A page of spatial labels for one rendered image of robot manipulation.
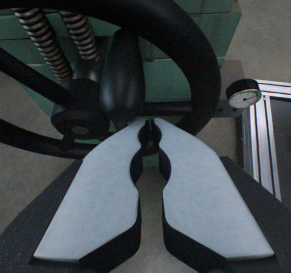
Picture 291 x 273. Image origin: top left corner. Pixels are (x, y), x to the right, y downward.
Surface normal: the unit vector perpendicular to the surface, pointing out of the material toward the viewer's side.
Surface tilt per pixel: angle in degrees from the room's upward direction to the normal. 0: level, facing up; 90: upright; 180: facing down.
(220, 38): 90
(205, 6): 90
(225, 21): 90
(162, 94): 90
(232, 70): 0
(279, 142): 0
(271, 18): 0
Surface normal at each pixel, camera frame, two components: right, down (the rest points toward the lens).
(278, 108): -0.04, -0.47
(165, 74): 0.01, 0.88
